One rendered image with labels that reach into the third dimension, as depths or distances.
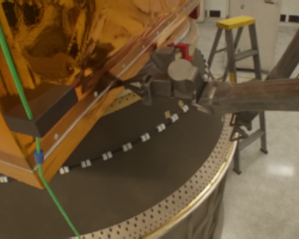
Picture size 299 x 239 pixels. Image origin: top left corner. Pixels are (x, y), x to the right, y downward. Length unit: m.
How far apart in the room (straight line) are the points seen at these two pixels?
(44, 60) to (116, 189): 0.65
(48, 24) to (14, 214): 0.81
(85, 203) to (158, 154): 0.34
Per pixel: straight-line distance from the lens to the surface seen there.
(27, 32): 0.37
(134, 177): 0.95
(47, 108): 0.35
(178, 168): 1.05
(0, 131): 0.41
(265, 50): 4.72
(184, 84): 0.56
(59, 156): 0.50
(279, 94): 0.46
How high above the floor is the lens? 2.09
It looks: 36 degrees down
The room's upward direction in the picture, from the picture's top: 7 degrees counter-clockwise
